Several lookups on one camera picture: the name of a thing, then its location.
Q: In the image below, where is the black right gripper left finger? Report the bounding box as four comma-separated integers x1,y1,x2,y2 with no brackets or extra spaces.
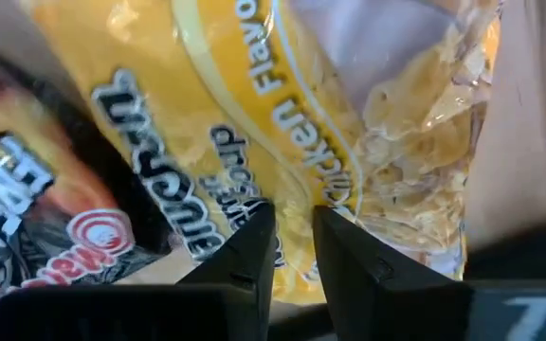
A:
177,203,278,341

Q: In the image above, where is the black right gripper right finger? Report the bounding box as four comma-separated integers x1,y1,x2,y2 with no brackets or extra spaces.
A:
313,206,473,341

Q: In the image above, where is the yellow Maruchan chicken ramen pack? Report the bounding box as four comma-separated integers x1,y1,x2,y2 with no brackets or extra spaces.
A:
16,0,504,304

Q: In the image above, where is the black Fire Noodle pack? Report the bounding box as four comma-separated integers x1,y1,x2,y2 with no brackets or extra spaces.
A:
0,35,175,341

